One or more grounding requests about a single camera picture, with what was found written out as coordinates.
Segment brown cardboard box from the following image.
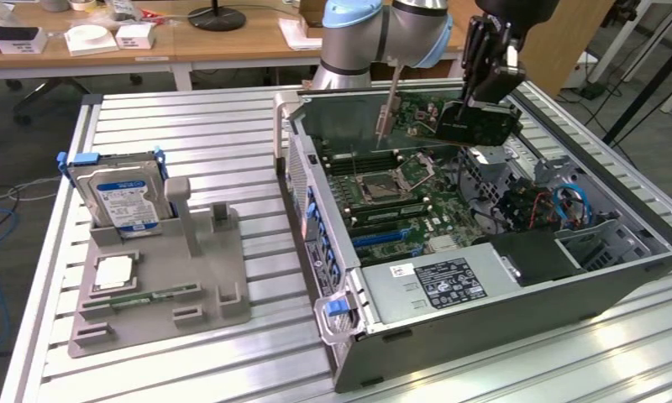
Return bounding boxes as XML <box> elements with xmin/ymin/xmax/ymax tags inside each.
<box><xmin>300</xmin><ymin>0</ymin><xmax>327</xmax><ymax>29</ymax></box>

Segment black stand pole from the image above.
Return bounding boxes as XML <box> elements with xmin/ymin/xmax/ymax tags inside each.
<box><xmin>599</xmin><ymin>37</ymin><xmax>672</xmax><ymax>147</ymax></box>

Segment black floor pedal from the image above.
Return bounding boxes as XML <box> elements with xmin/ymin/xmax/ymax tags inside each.
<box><xmin>579</xmin><ymin>83</ymin><xmax>610</xmax><ymax>101</ymax></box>

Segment black lamp base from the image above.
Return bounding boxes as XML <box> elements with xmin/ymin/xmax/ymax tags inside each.
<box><xmin>187</xmin><ymin>0</ymin><xmax>248</xmax><ymax>33</ymax></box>

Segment large metal disk bay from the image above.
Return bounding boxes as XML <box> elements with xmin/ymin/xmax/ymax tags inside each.
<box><xmin>459</xmin><ymin>144</ymin><xmax>539</xmax><ymax>198</ymax></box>

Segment CPU socket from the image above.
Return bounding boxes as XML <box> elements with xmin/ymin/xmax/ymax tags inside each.
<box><xmin>358</xmin><ymin>170</ymin><xmax>414</xmax><ymax>202</ymax></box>

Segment black chair base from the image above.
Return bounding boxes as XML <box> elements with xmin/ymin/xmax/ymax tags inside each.
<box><xmin>4</xmin><ymin>75</ymin><xmax>144</xmax><ymax>126</ymax></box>

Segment blue case latch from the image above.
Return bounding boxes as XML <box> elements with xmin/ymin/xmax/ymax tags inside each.
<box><xmin>323</xmin><ymin>298</ymin><xmax>353</xmax><ymax>317</ymax></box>

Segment wooden cabinet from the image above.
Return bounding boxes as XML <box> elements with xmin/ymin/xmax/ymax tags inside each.
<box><xmin>447</xmin><ymin>0</ymin><xmax>618</xmax><ymax>97</ymax></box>

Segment white box red dot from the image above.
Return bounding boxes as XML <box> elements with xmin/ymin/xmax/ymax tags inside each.
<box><xmin>559</xmin><ymin>52</ymin><xmax>601</xmax><ymax>92</ymax></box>

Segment plain white box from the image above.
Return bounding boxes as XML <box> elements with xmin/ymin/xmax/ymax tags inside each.
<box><xmin>115</xmin><ymin>23</ymin><xmax>158</xmax><ymax>50</ymax></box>

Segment wooden desk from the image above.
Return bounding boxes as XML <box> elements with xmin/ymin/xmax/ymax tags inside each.
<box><xmin>0</xmin><ymin>0</ymin><xmax>481</xmax><ymax>81</ymax></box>

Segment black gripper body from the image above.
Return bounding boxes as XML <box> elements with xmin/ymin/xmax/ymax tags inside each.
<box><xmin>475</xmin><ymin>0</ymin><xmax>559</xmax><ymax>37</ymax></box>

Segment grey power supply unit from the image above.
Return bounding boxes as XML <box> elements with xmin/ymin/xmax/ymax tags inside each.
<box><xmin>361</xmin><ymin>243</ymin><xmax>526</xmax><ymax>327</ymax></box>

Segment green motherboard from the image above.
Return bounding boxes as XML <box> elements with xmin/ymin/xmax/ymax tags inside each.
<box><xmin>316</xmin><ymin>140</ymin><xmax>493</xmax><ymax>268</ymax></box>

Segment green RAM stick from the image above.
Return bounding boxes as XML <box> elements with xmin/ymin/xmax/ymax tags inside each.
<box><xmin>84</xmin><ymin>285</ymin><xmax>200</xmax><ymax>311</ymax></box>

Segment green graphics card black cooler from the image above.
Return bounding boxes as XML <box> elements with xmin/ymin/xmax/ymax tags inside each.
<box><xmin>375</xmin><ymin>56</ymin><xmax>526</xmax><ymax>148</ymax></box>

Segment silver chipset heatsink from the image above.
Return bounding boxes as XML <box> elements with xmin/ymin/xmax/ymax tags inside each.
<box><xmin>429</xmin><ymin>234</ymin><xmax>461</xmax><ymax>253</ymax></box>

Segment hard disk blue carrier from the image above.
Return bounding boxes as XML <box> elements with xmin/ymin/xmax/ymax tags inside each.
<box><xmin>55</xmin><ymin>144</ymin><xmax>170</xmax><ymax>241</ymax></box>

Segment metal socket cover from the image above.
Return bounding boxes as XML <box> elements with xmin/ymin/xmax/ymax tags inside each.
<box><xmin>397</xmin><ymin>150</ymin><xmax>445</xmax><ymax>186</ymax></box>

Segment grey open PC case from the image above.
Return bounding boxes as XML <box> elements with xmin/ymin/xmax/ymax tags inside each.
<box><xmin>272</xmin><ymin>75</ymin><xmax>672</xmax><ymax>394</ymax></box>

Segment white box black top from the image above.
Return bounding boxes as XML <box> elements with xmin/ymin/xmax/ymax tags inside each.
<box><xmin>0</xmin><ymin>25</ymin><xmax>50</xmax><ymax>55</ymax></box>

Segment blue expansion slot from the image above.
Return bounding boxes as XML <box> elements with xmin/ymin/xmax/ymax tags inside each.
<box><xmin>351</xmin><ymin>229</ymin><xmax>409</xmax><ymax>249</ymax></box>

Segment stack of papers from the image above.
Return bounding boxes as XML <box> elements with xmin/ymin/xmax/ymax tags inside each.
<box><xmin>276</xmin><ymin>17</ymin><xmax>326</xmax><ymax>51</ymax></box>

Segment silver CPU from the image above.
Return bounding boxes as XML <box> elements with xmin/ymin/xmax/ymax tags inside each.
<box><xmin>94</xmin><ymin>256</ymin><xmax>136</xmax><ymax>290</ymax></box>

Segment small metal disk bay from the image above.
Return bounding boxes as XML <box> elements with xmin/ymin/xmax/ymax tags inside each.
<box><xmin>554</xmin><ymin>217</ymin><xmax>643</xmax><ymax>272</ymax></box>

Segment grey parts rack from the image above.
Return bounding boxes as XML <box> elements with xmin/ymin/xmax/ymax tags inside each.
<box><xmin>67</xmin><ymin>175</ymin><xmax>254</xmax><ymax>359</ymax></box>

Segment blue wire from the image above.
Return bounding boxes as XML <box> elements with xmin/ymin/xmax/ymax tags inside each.
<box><xmin>550</xmin><ymin>182</ymin><xmax>597</xmax><ymax>231</ymax></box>

